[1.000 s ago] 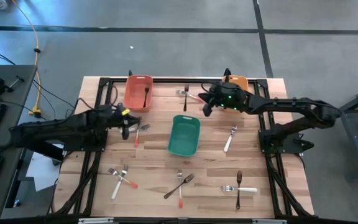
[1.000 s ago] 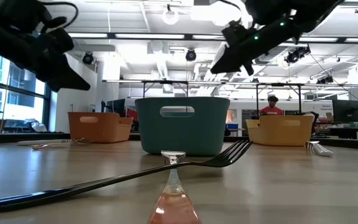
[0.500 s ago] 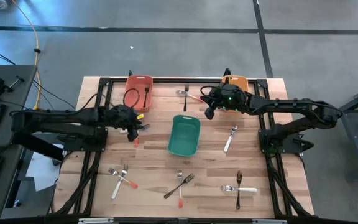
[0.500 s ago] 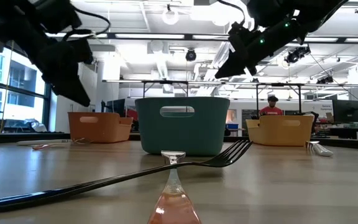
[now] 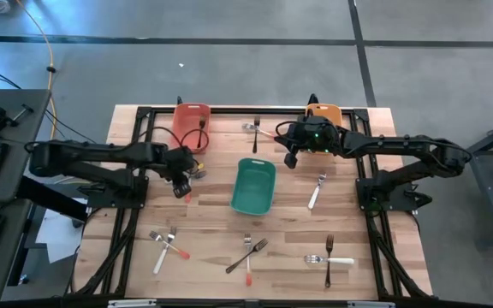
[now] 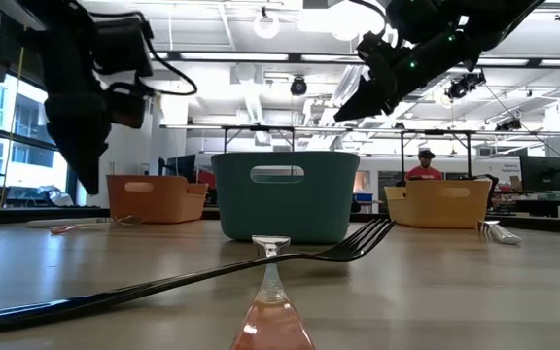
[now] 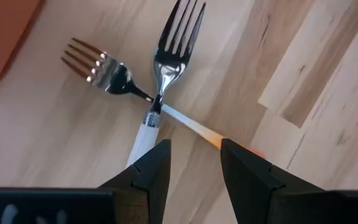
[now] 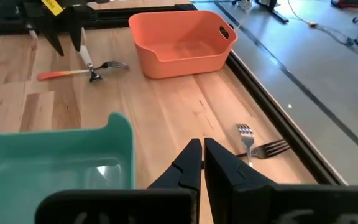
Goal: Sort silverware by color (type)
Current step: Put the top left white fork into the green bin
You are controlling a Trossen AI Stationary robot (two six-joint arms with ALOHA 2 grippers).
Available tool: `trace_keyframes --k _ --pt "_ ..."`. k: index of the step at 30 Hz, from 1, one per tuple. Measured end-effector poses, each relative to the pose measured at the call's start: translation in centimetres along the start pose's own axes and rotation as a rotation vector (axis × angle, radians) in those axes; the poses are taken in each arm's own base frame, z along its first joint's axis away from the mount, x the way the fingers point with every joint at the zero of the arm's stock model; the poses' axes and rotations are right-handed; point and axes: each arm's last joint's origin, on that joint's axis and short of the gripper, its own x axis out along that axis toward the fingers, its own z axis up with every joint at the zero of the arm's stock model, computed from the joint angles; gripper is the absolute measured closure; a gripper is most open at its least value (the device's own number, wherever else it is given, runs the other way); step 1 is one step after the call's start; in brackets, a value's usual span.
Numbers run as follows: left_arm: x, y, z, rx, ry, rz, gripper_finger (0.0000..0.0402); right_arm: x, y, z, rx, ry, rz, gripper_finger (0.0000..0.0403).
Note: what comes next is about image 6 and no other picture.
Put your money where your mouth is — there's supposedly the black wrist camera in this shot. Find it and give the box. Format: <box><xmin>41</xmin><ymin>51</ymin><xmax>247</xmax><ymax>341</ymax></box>
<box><xmin>386</xmin><ymin>0</ymin><xmax>461</xmax><ymax>44</ymax></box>
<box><xmin>89</xmin><ymin>12</ymin><xmax>155</xmax><ymax>79</ymax></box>

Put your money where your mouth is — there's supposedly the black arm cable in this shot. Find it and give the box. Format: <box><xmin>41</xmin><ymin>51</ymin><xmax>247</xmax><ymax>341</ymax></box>
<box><xmin>141</xmin><ymin>28</ymin><xmax>198</xmax><ymax>97</ymax></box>
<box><xmin>347</xmin><ymin>0</ymin><xmax>391</xmax><ymax>35</ymax></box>

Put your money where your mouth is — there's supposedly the small orange-handled utensil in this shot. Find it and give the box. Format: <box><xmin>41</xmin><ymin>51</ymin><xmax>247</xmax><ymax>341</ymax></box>
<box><xmin>50</xmin><ymin>215</ymin><xmax>140</xmax><ymax>235</ymax></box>

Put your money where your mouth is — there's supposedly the white plastic knife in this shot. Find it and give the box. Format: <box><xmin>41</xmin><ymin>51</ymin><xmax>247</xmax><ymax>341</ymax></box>
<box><xmin>25</xmin><ymin>218</ymin><xmax>114</xmax><ymax>228</ymax></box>

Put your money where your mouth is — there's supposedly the small black computer monitor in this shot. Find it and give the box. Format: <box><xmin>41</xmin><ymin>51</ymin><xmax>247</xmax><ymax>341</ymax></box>
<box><xmin>164</xmin><ymin>154</ymin><xmax>197</xmax><ymax>184</ymax></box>

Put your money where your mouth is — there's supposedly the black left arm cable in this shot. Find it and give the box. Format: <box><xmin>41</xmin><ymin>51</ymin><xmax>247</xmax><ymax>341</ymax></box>
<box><xmin>141</xmin><ymin>28</ymin><xmax>198</xmax><ymax>97</ymax></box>

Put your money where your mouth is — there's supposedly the crumpled silver plastic sheet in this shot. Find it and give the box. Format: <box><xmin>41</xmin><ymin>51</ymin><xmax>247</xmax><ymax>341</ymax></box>
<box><xmin>41</xmin><ymin>187</ymin><xmax>75</xmax><ymax>208</ymax></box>

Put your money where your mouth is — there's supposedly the round black ceiling camera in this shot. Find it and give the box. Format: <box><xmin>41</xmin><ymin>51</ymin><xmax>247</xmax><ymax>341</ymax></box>
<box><xmin>289</xmin><ymin>76</ymin><xmax>309</xmax><ymax>97</ymax></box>

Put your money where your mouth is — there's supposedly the black overhead light bar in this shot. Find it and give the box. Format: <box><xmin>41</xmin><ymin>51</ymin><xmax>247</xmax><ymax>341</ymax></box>
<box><xmin>151</xmin><ymin>50</ymin><xmax>560</xmax><ymax>69</ymax></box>

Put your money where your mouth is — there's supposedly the black plastic fork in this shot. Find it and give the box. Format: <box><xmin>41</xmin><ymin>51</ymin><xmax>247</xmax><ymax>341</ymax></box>
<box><xmin>0</xmin><ymin>218</ymin><xmax>397</xmax><ymax>333</ymax></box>

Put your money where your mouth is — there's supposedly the yellow plastic bin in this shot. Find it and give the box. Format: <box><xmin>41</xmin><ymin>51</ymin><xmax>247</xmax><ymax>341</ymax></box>
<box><xmin>384</xmin><ymin>179</ymin><xmax>493</xmax><ymax>229</ymax></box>

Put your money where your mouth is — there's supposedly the person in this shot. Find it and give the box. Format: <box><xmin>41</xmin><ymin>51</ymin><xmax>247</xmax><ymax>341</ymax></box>
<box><xmin>404</xmin><ymin>149</ymin><xmax>444</xmax><ymax>182</ymax></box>

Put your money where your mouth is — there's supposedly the orange plastic bin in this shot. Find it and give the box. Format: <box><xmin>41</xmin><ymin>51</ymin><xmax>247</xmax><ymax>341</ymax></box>
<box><xmin>106</xmin><ymin>174</ymin><xmax>209</xmax><ymax>225</ymax></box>

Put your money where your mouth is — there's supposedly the large black computer monitor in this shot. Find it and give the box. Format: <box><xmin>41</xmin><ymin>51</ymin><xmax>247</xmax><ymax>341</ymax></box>
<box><xmin>519</xmin><ymin>155</ymin><xmax>560</xmax><ymax>193</ymax></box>

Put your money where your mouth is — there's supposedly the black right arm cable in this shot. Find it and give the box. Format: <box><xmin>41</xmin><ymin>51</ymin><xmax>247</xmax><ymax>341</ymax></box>
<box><xmin>347</xmin><ymin>0</ymin><xmax>391</xmax><ymax>35</ymax></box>

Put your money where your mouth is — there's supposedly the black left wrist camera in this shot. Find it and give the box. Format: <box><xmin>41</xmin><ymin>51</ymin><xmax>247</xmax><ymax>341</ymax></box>
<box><xmin>89</xmin><ymin>12</ymin><xmax>155</xmax><ymax>79</ymax></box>

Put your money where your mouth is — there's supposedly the dark office desk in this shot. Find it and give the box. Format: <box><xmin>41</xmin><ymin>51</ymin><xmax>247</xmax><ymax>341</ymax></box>
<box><xmin>512</xmin><ymin>197</ymin><xmax>560</xmax><ymax>219</ymax></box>

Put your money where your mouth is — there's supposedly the narrow black metal frame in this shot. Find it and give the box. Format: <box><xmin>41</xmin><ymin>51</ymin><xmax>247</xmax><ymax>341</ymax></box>
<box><xmin>221</xmin><ymin>124</ymin><xmax>297</xmax><ymax>155</ymax></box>

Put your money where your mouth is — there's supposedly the large black track spotlight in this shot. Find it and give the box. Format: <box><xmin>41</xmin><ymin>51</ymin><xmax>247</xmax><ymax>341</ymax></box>
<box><xmin>443</xmin><ymin>70</ymin><xmax>488</xmax><ymax>102</ymax></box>

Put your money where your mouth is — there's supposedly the teal plastic bin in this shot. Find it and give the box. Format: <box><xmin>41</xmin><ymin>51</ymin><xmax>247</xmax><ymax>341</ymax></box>
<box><xmin>210</xmin><ymin>151</ymin><xmax>361</xmax><ymax>245</ymax></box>

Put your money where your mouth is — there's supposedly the large orange-handled clear fork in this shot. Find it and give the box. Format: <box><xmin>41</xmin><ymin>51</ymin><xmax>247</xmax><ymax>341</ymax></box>
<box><xmin>229</xmin><ymin>235</ymin><xmax>316</xmax><ymax>350</ymax></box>

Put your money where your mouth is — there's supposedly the white ring ceiling lamp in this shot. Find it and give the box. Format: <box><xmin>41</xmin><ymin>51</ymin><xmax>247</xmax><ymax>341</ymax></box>
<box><xmin>252</xmin><ymin>5</ymin><xmax>282</xmax><ymax>41</ymax></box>

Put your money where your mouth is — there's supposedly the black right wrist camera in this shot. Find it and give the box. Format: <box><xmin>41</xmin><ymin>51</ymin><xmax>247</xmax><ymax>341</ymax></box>
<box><xmin>386</xmin><ymin>0</ymin><xmax>461</xmax><ymax>44</ymax></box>

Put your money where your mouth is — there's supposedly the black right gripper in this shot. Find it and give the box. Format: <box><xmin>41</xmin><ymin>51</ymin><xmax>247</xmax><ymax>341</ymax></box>
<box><xmin>333</xmin><ymin>31</ymin><xmax>480</xmax><ymax>123</ymax></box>

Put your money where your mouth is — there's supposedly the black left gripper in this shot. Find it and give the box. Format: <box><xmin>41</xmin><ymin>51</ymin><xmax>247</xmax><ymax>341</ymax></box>
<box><xmin>31</xmin><ymin>14</ymin><xmax>148</xmax><ymax>194</ymax></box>

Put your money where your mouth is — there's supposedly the white plastic fork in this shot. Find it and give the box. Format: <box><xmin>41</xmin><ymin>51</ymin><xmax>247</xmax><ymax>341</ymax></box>
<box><xmin>477</xmin><ymin>220</ymin><xmax>523</xmax><ymax>246</ymax></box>

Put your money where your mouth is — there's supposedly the yellow hanging rope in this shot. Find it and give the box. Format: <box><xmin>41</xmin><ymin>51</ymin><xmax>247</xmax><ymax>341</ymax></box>
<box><xmin>0</xmin><ymin>46</ymin><xmax>27</xmax><ymax>209</ymax></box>

